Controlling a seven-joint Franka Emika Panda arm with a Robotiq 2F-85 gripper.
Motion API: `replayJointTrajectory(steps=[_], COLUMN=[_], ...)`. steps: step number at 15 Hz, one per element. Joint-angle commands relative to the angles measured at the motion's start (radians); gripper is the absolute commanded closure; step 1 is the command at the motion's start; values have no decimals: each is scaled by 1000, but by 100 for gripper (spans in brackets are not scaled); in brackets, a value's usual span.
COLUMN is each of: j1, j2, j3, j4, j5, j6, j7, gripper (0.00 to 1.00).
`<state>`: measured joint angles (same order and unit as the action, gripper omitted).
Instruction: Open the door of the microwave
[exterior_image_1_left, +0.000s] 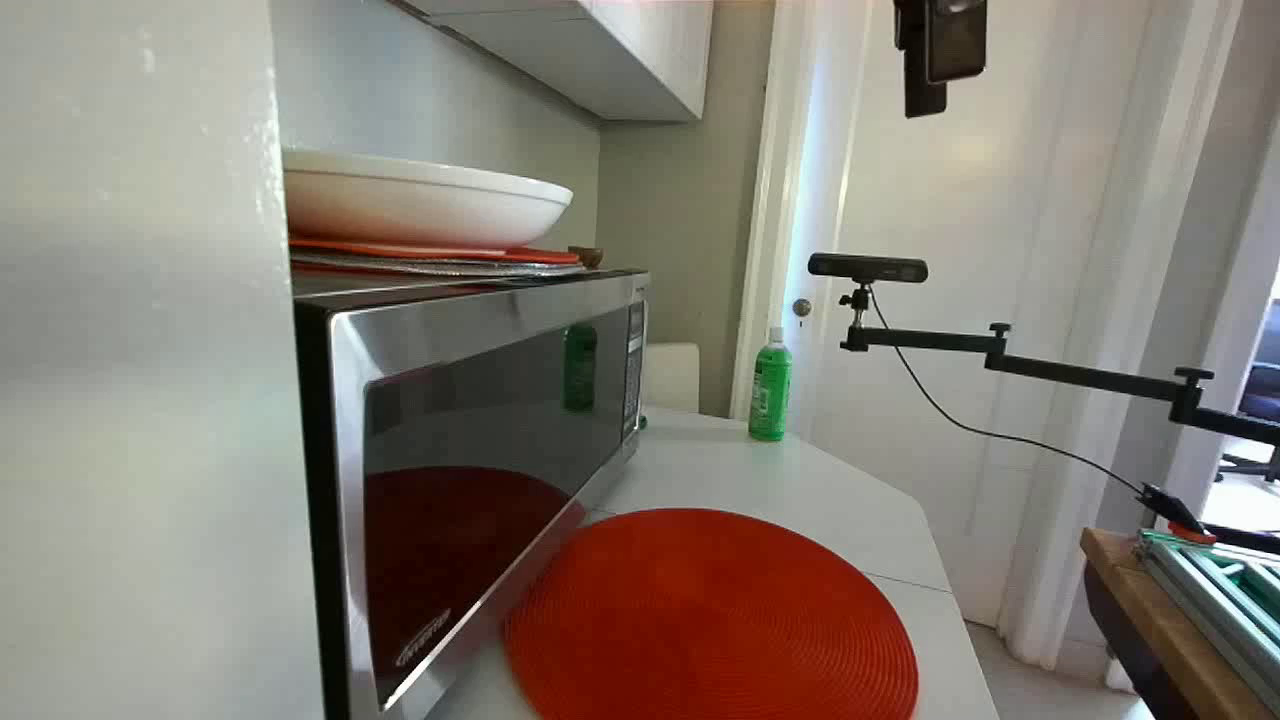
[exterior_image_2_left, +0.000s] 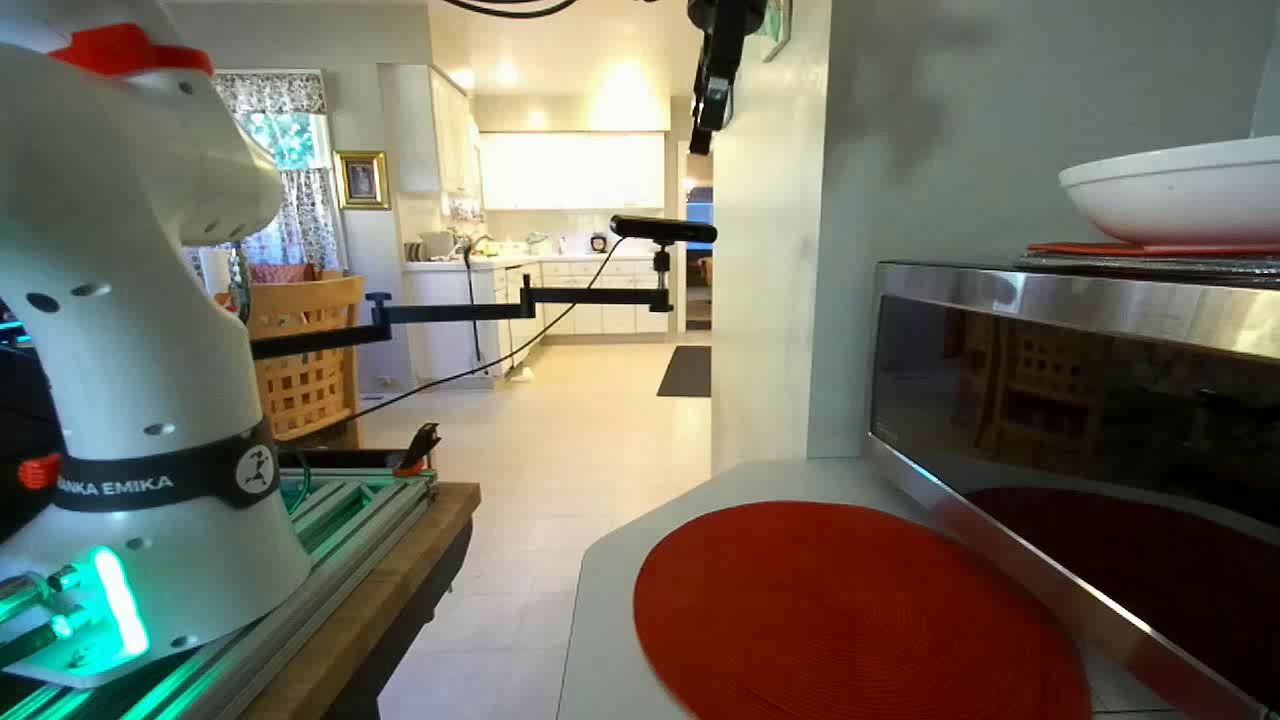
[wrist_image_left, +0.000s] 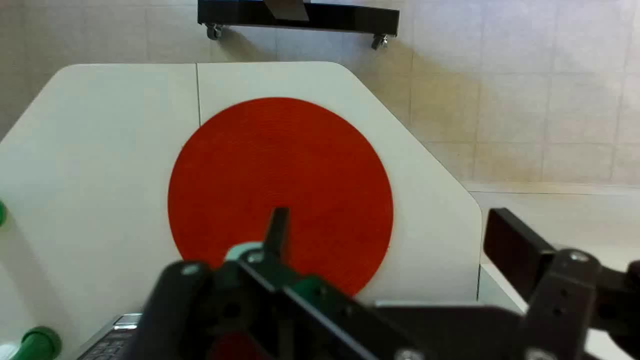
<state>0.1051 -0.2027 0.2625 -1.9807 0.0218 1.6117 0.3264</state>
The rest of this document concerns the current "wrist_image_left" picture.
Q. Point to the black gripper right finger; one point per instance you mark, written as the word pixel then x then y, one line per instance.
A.
pixel 566 293

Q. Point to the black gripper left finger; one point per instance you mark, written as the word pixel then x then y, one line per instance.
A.
pixel 201 307

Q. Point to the red round woven mat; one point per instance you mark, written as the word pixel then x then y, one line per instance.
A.
pixel 281 166

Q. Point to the green plastic peg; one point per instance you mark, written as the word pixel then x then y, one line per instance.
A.
pixel 3 212
pixel 37 342

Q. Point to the black metal frame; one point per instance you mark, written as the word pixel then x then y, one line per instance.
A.
pixel 333 20

